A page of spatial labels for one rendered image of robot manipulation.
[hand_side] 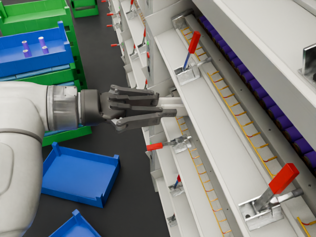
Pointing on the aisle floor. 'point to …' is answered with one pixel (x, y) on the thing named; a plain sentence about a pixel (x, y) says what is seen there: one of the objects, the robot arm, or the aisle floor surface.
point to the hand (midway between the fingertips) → (174, 106)
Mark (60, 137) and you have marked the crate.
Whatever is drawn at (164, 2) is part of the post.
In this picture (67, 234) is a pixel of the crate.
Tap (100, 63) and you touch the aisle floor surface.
